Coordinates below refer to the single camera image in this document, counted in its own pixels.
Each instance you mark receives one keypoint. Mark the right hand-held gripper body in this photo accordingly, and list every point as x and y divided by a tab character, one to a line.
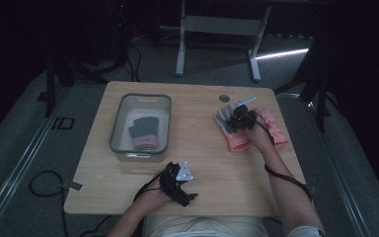
243	115

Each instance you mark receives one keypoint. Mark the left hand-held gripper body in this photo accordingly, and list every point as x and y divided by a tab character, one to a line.
177	181

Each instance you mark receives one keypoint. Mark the pink glove grey palm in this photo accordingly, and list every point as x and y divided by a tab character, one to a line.
233	140

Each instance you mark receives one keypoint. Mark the pink glove with red print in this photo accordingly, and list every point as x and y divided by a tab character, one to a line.
278	130

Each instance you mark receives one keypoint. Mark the grey fingerless glove labelled cuff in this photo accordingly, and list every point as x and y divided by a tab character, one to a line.
144	131

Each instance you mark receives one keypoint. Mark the clear plastic bin grey rim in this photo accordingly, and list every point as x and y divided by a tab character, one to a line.
141	126

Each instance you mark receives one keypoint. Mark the person's right hand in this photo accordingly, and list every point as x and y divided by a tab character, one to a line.
260	136

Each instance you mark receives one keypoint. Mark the person's left hand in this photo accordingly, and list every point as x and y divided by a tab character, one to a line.
154	197

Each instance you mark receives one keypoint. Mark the person's light clothing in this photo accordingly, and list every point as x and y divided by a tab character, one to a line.
204	227

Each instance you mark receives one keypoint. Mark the black metal stand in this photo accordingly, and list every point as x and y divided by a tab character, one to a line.
316	89
54	89

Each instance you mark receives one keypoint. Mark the white metal desk frame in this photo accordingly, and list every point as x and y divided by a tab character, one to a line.
222	26

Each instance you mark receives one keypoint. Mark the small metal table bracket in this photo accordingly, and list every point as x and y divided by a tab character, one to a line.
74	186

